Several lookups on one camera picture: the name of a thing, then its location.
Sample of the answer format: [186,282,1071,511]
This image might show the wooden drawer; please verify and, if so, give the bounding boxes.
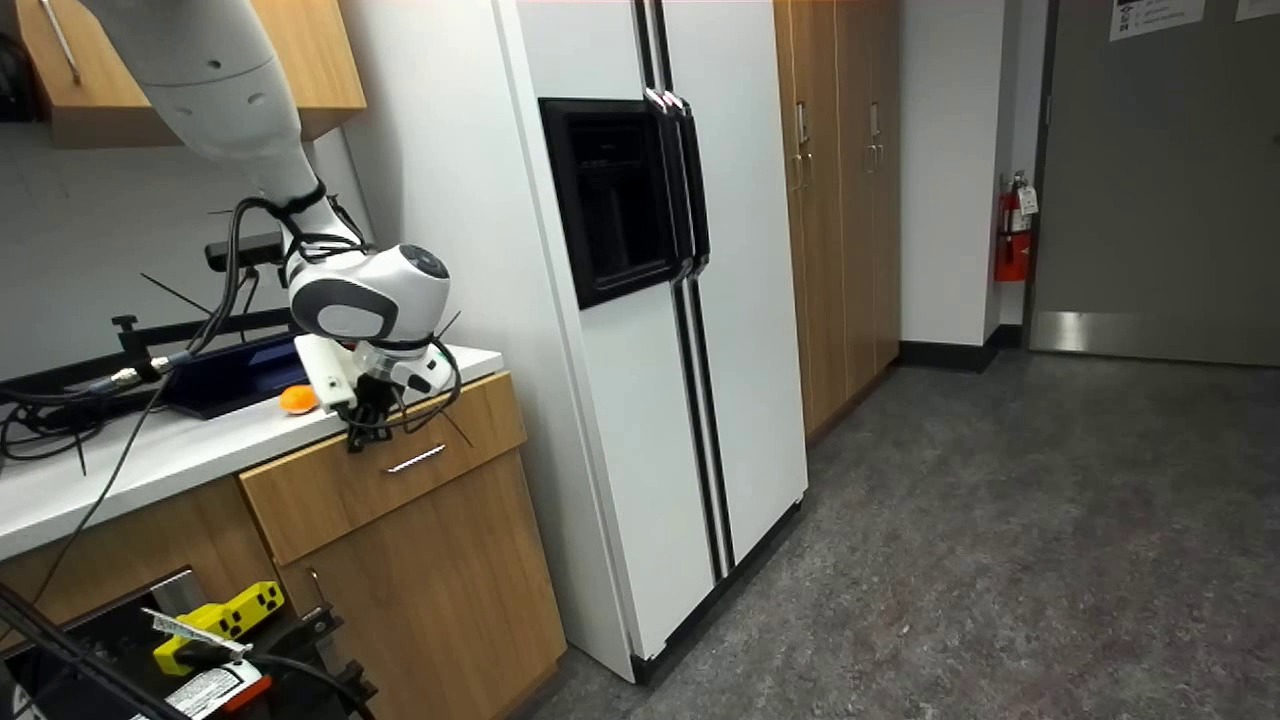
[238,371,528,567]

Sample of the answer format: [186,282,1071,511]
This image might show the dark blue tray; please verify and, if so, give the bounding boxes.
[163,334,313,420]

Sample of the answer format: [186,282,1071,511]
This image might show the black bar with clamp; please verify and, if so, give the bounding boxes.
[0,309,301,397]

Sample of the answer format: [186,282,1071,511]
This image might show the wooden cabinet door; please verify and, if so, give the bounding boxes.
[0,477,284,656]
[279,449,569,720]

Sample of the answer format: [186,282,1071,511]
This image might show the white refrigerator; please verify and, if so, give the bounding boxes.
[494,0,810,687]

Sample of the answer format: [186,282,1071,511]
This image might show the yellow power strip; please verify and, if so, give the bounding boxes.
[152,581,287,677]

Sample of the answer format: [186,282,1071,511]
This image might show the white box with orange end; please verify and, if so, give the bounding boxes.
[128,659,274,720]

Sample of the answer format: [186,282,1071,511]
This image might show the tall wooden cabinets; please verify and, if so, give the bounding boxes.
[772,0,902,443]

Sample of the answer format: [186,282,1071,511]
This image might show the red fire extinguisher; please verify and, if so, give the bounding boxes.
[994,170,1040,284]

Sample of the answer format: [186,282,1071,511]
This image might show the grey door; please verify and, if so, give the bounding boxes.
[1029,0,1280,367]

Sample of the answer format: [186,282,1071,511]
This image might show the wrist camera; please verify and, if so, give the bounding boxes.
[388,345,453,395]

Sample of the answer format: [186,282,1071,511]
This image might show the silver drawer handle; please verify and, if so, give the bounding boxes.
[386,444,449,475]

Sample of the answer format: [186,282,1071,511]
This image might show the white cable tag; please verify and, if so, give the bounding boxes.
[139,606,252,657]

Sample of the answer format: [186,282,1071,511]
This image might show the coil of black cable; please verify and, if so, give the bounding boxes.
[0,384,113,464]

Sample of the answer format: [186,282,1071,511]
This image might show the wooden wall cabinet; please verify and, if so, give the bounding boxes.
[14,0,368,150]

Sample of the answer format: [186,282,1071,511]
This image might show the silver wall cabinet handle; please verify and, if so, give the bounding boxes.
[38,0,83,85]

